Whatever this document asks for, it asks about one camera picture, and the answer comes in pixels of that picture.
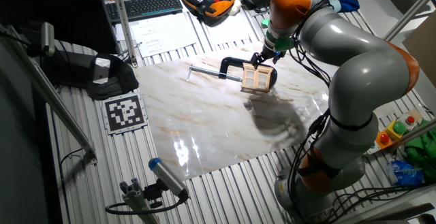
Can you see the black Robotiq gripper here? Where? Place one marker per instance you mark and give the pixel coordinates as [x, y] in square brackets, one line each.
[269, 52]

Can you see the miniature wooden window frame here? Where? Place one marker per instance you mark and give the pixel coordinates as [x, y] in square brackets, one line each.
[253, 80]

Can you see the wooden sliding window sash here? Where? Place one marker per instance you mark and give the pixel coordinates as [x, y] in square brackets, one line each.
[263, 85]

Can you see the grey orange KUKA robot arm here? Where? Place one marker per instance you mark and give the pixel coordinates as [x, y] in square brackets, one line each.
[368, 74]

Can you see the small green object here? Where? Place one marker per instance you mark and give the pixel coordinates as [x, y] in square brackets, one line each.
[265, 23]

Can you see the black C-clamp with steel screw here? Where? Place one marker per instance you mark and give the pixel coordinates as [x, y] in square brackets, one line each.
[225, 64]

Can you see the printed paper sheet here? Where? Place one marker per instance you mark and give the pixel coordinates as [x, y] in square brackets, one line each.
[228, 30]
[160, 33]

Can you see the light blue egg shape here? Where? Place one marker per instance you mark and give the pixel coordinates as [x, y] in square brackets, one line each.
[335, 4]

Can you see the marble pattern table mat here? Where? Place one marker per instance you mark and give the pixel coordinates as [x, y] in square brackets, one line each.
[204, 125]

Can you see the black computer keyboard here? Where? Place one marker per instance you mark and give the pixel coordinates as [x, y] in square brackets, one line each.
[143, 6]

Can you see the orange box red button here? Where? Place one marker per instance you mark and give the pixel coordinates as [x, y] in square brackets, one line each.
[384, 139]

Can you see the yellow box green button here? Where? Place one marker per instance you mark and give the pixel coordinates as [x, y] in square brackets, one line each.
[398, 128]

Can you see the black white fiducial marker board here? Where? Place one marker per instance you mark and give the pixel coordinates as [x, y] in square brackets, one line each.
[124, 113]

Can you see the brown cardboard box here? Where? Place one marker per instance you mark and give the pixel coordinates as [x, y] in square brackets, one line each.
[422, 50]

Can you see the black fabric bag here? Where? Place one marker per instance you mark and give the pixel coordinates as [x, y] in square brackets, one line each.
[116, 84]

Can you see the grey box large red button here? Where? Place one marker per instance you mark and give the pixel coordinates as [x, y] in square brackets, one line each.
[410, 120]

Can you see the button control box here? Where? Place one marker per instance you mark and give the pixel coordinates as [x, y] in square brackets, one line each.
[419, 130]

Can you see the grey rectangular device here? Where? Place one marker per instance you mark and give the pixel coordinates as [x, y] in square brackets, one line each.
[101, 70]

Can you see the blue plastic bag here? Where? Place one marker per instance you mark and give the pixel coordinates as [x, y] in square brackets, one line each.
[405, 174]

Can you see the green cloth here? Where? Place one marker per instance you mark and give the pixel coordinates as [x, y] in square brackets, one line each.
[422, 152]

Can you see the short aluminium profile stand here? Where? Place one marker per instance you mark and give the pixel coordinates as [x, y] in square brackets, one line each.
[134, 196]

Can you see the black monitor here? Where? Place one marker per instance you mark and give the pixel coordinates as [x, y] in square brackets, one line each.
[68, 19]

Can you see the green wrist mount flange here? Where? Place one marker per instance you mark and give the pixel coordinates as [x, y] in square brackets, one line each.
[283, 44]

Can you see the aluminium frame bar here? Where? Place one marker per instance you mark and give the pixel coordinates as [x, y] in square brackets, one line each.
[408, 13]
[51, 94]

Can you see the aluminium frame post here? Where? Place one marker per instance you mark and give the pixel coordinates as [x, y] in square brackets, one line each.
[122, 19]

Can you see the silver camera with blue cap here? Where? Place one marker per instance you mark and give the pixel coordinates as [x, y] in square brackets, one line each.
[167, 178]

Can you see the silver depth camera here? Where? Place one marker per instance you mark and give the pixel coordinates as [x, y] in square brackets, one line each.
[47, 38]

